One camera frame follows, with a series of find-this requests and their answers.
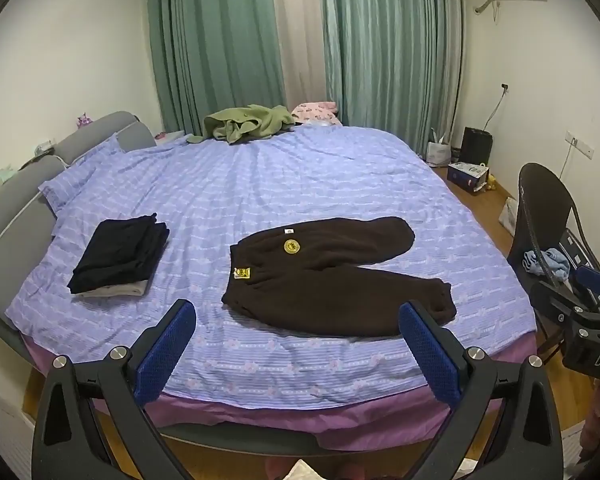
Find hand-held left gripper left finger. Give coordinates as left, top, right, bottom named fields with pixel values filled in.
left=32, top=298, right=197, bottom=480

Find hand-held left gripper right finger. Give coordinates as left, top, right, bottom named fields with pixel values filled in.
left=398, top=301, right=565, bottom=480

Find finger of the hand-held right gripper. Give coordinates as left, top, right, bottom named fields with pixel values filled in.
left=574, top=265, right=600, bottom=312
left=530, top=280, right=588, bottom=322

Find brown fleece pants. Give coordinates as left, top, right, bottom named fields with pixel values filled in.
left=221, top=216, right=457, bottom=338

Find light blue cloth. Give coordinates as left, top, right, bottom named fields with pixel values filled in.
left=522, top=247, right=572, bottom=281

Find folded beige garment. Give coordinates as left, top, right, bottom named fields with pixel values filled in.
left=77, top=280, right=148, bottom=300

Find white plastic bag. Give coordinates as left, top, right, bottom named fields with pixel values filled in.
left=499, top=197, right=519, bottom=233

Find black chair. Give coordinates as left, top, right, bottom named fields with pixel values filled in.
left=506, top=162, right=600, bottom=356

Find folded black clothes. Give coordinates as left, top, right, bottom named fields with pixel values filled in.
left=67, top=214, right=171, bottom=295

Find purple bed skirt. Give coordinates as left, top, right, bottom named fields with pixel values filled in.
left=20, top=332, right=538, bottom=453

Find blue and white box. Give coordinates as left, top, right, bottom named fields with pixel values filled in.
left=447, top=161, right=491, bottom=195

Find black floor appliance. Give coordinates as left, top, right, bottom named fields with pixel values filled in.
left=461, top=127, right=494, bottom=168

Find purple striped bed sheet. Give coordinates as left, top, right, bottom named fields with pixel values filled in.
left=5, top=122, right=538, bottom=406

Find purple striped pillow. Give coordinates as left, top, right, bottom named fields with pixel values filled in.
left=39, top=134, right=131, bottom=213

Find grey padded headboard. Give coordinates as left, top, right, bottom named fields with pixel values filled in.
left=0, top=111, right=157, bottom=361

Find olive green garment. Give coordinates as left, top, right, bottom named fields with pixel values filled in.
left=186, top=104, right=297, bottom=146

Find pink printed cloth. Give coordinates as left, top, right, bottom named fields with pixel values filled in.
left=291, top=101, right=343, bottom=127

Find green curtain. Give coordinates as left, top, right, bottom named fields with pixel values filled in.
left=319, top=0, right=465, bottom=156
left=146, top=0, right=287, bottom=135

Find beige sheer curtain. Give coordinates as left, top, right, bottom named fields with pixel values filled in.
left=270, top=0, right=327, bottom=108

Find dark bed frame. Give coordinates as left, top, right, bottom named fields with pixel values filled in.
left=157, top=422, right=331, bottom=457

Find white wall power strip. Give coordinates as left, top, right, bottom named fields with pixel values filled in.
left=566, top=130, right=596, bottom=157

